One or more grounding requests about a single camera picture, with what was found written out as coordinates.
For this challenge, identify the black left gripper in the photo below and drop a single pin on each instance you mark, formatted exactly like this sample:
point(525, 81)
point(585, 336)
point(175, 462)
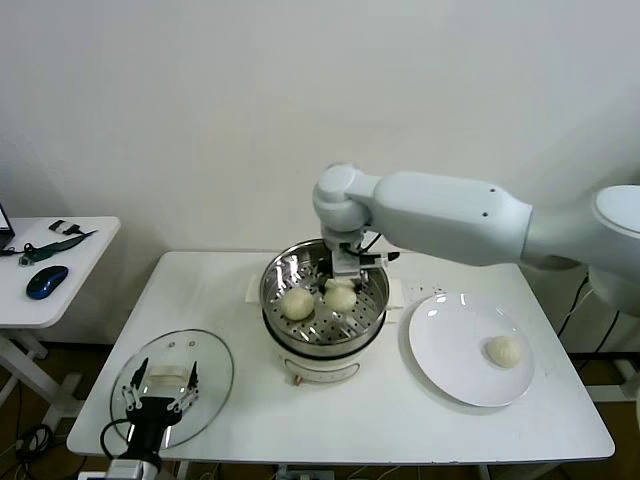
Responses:
point(147, 420)

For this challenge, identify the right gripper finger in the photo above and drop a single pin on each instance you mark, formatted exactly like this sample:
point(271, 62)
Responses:
point(325, 280)
point(364, 280)

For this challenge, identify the white steamed baozi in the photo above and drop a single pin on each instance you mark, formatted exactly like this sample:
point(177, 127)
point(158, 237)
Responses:
point(340, 299)
point(504, 351)
point(297, 304)

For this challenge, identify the round glass pot lid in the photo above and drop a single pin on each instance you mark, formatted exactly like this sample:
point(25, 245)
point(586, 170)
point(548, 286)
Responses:
point(215, 370)

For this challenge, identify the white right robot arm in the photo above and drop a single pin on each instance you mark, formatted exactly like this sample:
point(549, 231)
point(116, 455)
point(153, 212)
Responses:
point(450, 215)

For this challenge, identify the perforated steel steamer basket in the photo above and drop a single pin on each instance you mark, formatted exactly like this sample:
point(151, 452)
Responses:
point(290, 327)

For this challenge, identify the large white plate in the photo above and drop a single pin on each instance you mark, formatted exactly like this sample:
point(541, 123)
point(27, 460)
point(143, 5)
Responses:
point(440, 340)

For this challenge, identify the white side table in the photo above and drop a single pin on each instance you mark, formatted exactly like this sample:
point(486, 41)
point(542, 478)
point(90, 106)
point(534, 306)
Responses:
point(75, 280)

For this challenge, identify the blue computer mouse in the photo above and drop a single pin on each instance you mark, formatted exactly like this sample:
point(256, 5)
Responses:
point(47, 282)

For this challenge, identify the small black white device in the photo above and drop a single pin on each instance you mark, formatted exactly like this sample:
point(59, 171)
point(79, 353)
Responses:
point(64, 227)

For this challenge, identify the black laptop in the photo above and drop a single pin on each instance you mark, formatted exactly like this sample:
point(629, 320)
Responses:
point(4, 225)

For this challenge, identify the white stand foot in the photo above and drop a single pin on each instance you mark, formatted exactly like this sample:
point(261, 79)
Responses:
point(610, 390)

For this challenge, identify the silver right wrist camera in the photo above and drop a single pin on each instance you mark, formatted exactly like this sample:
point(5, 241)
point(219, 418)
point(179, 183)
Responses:
point(346, 262)

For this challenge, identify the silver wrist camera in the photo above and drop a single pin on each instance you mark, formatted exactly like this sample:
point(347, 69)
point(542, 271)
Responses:
point(125, 470)
point(346, 262)

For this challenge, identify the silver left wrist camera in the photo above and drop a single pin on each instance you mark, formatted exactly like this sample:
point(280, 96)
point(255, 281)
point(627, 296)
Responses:
point(125, 470)

